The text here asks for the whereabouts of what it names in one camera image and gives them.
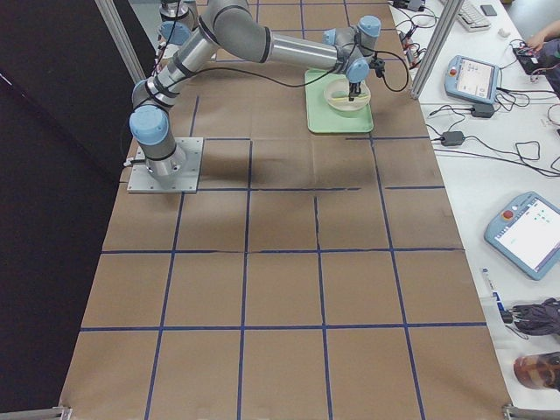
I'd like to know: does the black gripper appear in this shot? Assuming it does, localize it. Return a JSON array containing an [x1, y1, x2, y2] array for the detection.
[[348, 82, 361, 102]]

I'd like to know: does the white round plate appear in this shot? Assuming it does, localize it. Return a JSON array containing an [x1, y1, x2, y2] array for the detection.
[[323, 79, 371, 116]]

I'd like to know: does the yellow plastic fork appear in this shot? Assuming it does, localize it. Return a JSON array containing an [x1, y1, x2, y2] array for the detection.
[[328, 94, 370, 104]]

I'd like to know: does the light green tray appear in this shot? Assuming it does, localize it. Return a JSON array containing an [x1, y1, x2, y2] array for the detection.
[[304, 69, 374, 134]]

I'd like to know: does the black power adapter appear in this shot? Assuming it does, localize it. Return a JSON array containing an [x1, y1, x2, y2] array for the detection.
[[471, 103, 495, 119], [440, 131, 465, 147]]

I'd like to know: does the far teach pendant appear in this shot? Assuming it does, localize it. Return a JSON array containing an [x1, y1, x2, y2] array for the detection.
[[444, 55, 500, 105]]

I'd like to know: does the teach pendant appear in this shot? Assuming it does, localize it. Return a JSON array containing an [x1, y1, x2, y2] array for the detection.
[[484, 191, 559, 281], [444, 55, 500, 105]]

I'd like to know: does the white keyboard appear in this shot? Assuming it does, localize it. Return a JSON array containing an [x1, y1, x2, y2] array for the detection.
[[456, 0, 491, 32]]

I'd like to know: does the black smartphone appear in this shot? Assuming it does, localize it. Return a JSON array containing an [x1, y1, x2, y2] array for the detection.
[[480, 4, 497, 17]]

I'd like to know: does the near teach pendant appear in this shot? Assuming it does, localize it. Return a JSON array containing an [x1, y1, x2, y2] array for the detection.
[[484, 191, 559, 281]]

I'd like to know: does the dark folded umbrella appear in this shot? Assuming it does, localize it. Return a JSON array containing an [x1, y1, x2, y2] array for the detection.
[[500, 297, 559, 336]]

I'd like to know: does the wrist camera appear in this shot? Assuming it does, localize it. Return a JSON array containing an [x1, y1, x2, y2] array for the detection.
[[369, 58, 385, 79]]

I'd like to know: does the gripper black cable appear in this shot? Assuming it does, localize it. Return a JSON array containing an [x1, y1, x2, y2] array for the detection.
[[152, 25, 410, 94]]

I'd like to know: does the aluminium frame post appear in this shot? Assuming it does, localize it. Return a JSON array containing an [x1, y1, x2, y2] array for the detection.
[[410, 0, 464, 100]]

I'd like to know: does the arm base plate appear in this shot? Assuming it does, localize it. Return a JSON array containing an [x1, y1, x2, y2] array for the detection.
[[127, 137, 204, 193]]

